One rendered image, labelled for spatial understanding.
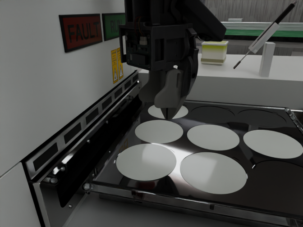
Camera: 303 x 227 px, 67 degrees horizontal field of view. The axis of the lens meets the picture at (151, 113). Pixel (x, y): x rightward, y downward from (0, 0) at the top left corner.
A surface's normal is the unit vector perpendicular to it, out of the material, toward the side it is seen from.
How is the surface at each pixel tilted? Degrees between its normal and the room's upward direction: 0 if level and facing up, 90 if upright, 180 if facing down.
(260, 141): 0
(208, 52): 90
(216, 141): 0
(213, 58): 90
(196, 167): 0
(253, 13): 90
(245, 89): 90
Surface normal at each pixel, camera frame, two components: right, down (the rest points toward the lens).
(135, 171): -0.02, -0.91
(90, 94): 0.97, 0.09
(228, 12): -0.50, 0.36
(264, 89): -0.24, 0.40
